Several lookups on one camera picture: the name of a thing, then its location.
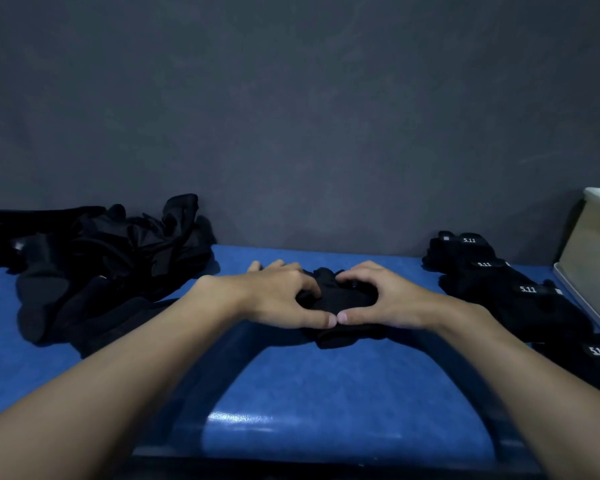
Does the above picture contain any person's left forearm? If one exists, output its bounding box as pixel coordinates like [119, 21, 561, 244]
[0, 277, 241, 480]

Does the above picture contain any pile of black gloves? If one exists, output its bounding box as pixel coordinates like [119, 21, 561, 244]
[0, 193, 219, 359]

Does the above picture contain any person's right hand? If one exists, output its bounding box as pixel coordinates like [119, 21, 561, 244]
[335, 260, 446, 331]

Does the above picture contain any person's left hand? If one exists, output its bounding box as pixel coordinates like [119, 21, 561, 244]
[197, 259, 338, 329]

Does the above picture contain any blue padded bench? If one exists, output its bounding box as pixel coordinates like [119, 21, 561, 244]
[0, 244, 600, 468]

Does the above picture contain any white storage box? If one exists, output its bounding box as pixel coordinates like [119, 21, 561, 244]
[557, 187, 600, 331]

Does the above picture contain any person's right forearm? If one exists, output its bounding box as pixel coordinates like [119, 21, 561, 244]
[429, 297, 600, 480]

